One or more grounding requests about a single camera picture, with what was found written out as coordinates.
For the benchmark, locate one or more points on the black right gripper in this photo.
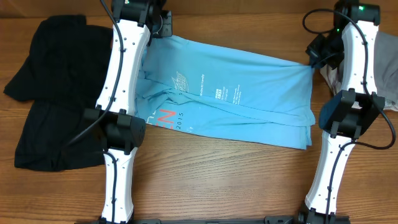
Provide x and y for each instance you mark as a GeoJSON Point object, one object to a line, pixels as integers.
{"type": "Point", "coordinates": [312, 50]}

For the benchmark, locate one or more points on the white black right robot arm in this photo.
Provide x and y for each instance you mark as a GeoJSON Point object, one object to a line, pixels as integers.
{"type": "Point", "coordinates": [351, 111]}

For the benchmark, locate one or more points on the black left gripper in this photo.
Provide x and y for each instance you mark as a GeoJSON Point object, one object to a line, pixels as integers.
{"type": "Point", "coordinates": [166, 28]}

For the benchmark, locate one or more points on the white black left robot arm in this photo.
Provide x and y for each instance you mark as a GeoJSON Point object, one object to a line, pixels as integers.
{"type": "Point", "coordinates": [121, 133]}

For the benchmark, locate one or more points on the black t-shirt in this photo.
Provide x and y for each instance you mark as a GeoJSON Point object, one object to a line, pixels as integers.
{"type": "Point", "coordinates": [63, 75]}

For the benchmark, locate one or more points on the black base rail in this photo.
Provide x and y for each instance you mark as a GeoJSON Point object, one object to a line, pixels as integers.
{"type": "Point", "coordinates": [211, 221]}

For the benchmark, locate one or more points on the grey folded garment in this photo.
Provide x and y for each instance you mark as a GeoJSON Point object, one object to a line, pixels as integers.
{"type": "Point", "coordinates": [385, 66]}

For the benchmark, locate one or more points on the light blue printed t-shirt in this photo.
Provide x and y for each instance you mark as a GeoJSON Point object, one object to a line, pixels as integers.
{"type": "Point", "coordinates": [225, 93]}

